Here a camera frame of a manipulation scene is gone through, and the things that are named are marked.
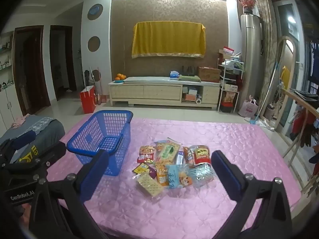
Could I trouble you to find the dark wooden door frame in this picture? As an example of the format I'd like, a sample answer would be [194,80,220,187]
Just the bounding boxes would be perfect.
[12,25,51,116]
[50,25,78,101]

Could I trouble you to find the grey floral lace cover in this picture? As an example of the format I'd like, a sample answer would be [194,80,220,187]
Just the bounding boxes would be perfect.
[5,117,54,140]

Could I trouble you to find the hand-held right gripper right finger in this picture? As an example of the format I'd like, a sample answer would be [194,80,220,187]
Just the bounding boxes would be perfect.
[211,150,293,239]

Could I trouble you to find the white rags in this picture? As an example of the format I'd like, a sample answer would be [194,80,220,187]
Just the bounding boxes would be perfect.
[257,119,275,131]

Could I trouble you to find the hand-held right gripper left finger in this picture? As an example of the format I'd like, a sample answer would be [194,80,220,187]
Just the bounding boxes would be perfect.
[29,151,110,239]

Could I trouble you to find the yellow hanging towel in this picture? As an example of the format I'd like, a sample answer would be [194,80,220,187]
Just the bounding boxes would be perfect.
[282,66,291,87]

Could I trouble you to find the silver standing air conditioner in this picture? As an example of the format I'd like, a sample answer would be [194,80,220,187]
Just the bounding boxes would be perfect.
[240,14,265,105]

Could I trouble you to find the green label cracker packet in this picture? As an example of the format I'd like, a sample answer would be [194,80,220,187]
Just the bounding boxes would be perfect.
[155,137,183,166]

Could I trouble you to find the colourful printed box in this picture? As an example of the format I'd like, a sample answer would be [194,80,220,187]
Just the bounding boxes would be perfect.
[223,91,240,104]

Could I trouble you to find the pink shopping bag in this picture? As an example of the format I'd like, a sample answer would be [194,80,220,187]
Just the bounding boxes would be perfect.
[238,97,260,117]

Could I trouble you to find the purple yellow snack box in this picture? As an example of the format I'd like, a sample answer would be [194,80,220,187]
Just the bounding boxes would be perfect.
[132,163,157,180]

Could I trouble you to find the red hanging clothes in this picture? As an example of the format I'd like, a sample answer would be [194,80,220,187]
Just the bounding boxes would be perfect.
[290,105,319,155]

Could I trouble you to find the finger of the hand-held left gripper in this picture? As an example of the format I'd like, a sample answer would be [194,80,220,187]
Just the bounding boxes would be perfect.
[0,132,37,165]
[7,141,67,178]

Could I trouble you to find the green folded cloth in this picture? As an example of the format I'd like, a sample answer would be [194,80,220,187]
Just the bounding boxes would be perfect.
[179,75,202,82]

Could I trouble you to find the clear blue snack packet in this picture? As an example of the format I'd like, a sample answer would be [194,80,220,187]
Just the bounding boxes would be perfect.
[191,164,215,188]

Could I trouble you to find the red paper bag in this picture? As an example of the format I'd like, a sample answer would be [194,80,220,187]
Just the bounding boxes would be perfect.
[80,85,97,114]

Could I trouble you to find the grey sofa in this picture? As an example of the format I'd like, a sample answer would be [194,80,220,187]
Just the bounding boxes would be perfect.
[0,115,66,155]

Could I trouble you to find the dark cloth yellow print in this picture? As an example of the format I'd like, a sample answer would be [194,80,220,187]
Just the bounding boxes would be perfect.
[15,143,41,165]

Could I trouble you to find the white long-handled tool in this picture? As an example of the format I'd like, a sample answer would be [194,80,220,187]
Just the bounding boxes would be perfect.
[85,66,101,90]

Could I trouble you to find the white wall cabinet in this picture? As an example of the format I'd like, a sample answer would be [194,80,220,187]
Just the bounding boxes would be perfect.
[0,31,19,130]

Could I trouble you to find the blue handled mop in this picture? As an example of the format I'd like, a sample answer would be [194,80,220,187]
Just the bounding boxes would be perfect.
[249,61,278,125]

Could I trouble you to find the yellow cloth cover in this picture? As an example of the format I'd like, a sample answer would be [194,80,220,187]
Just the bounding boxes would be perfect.
[132,21,207,60]

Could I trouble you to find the round wall disc blue plate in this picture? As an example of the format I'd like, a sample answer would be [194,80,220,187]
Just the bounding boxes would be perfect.
[87,4,103,21]

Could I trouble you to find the orange sausage stick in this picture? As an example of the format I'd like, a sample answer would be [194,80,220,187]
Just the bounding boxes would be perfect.
[183,146,194,168]

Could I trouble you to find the pink cloth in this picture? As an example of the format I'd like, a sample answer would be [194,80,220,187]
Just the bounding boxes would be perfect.
[11,116,29,129]

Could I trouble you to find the blue plastic basket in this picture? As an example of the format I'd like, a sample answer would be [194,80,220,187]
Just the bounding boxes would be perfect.
[66,110,134,177]

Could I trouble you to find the white metal shelf rack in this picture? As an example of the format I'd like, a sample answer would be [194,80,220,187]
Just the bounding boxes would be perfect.
[217,52,246,112]

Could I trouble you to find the red snack packet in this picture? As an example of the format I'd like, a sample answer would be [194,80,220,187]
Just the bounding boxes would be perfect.
[137,145,155,164]

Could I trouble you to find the blue muffin packet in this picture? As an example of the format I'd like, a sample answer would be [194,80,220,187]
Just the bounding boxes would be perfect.
[165,164,194,191]

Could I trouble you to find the brown cardboard box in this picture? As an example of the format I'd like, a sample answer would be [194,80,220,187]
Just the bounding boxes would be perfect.
[198,66,222,82]

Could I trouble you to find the pale cracker packet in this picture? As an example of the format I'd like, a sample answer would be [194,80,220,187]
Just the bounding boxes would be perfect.
[132,172,165,201]

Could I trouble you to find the vase with red flowers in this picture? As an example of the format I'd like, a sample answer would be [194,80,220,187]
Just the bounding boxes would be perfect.
[238,0,257,15]

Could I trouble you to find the brown patterned curtain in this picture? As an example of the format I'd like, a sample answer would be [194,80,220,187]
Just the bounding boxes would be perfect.
[254,0,278,115]

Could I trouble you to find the beige media cabinet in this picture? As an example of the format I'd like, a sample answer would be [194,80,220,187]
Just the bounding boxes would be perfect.
[108,77,221,110]

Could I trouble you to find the arched wooden mirror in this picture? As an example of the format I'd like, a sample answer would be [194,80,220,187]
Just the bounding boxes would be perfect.
[273,36,302,130]

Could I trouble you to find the red broom and dustpan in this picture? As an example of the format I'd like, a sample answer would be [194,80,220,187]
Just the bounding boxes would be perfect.
[96,67,108,105]

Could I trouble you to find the plain round wall disc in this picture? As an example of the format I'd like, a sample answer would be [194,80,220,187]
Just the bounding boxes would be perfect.
[88,36,101,53]

